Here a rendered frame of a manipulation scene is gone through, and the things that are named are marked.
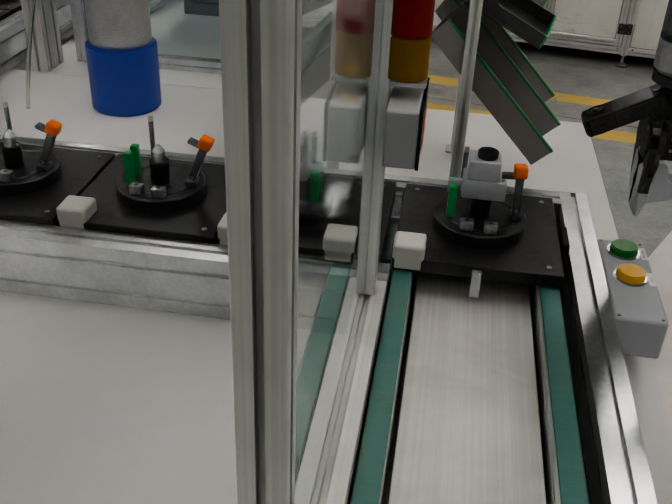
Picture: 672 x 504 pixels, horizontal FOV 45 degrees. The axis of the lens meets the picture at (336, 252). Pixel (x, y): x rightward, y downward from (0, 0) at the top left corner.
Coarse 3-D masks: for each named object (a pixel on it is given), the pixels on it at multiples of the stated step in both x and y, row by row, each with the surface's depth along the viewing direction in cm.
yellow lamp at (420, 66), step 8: (392, 40) 91; (400, 40) 90; (408, 40) 90; (416, 40) 90; (424, 40) 91; (392, 48) 91; (400, 48) 91; (408, 48) 90; (416, 48) 91; (424, 48) 91; (392, 56) 92; (400, 56) 91; (408, 56) 91; (416, 56) 91; (424, 56) 92; (392, 64) 92; (400, 64) 92; (408, 64) 91; (416, 64) 92; (424, 64) 92; (392, 72) 93; (400, 72) 92; (408, 72) 92; (416, 72) 92; (424, 72) 93; (400, 80) 93; (408, 80) 92; (416, 80) 93
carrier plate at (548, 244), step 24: (408, 192) 133; (432, 192) 133; (408, 216) 126; (432, 216) 127; (528, 216) 128; (552, 216) 128; (432, 240) 120; (528, 240) 121; (552, 240) 122; (432, 264) 115; (456, 264) 115; (480, 264) 115; (504, 264) 115; (528, 264) 116; (552, 264) 116
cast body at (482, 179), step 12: (480, 156) 118; (492, 156) 117; (468, 168) 118; (480, 168) 117; (492, 168) 117; (456, 180) 121; (468, 180) 119; (480, 180) 118; (492, 180) 118; (504, 180) 119; (468, 192) 120; (480, 192) 119; (492, 192) 119; (504, 192) 119
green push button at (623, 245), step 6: (618, 240) 122; (624, 240) 122; (612, 246) 121; (618, 246) 120; (624, 246) 120; (630, 246) 120; (636, 246) 121; (612, 252) 121; (618, 252) 120; (624, 252) 119; (630, 252) 119; (636, 252) 120
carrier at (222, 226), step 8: (384, 184) 135; (392, 184) 135; (384, 192) 133; (392, 192) 133; (384, 200) 130; (392, 200) 131; (384, 208) 128; (392, 208) 131; (224, 216) 120; (384, 216) 126; (224, 224) 118; (384, 224) 124; (224, 232) 118; (384, 232) 122; (224, 240) 119; (384, 240) 120; (384, 248) 121
